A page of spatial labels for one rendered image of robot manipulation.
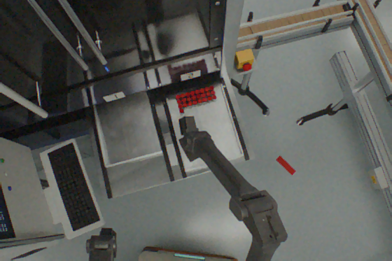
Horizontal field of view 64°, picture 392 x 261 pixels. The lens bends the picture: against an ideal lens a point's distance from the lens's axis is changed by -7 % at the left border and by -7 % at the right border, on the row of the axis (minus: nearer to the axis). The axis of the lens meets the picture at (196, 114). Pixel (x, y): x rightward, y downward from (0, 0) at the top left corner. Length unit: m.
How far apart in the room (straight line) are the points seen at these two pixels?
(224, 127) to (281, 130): 1.01
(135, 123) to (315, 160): 1.41
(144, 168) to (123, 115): 0.27
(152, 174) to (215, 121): 0.37
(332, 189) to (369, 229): 0.39
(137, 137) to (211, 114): 0.35
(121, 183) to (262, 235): 0.84
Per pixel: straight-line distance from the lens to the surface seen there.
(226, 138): 1.50
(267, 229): 0.85
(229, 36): 1.23
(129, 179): 1.51
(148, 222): 2.38
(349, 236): 2.56
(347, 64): 2.15
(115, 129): 1.56
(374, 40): 1.82
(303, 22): 1.68
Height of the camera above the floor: 2.35
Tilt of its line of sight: 74 degrees down
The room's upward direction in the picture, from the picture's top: 7 degrees counter-clockwise
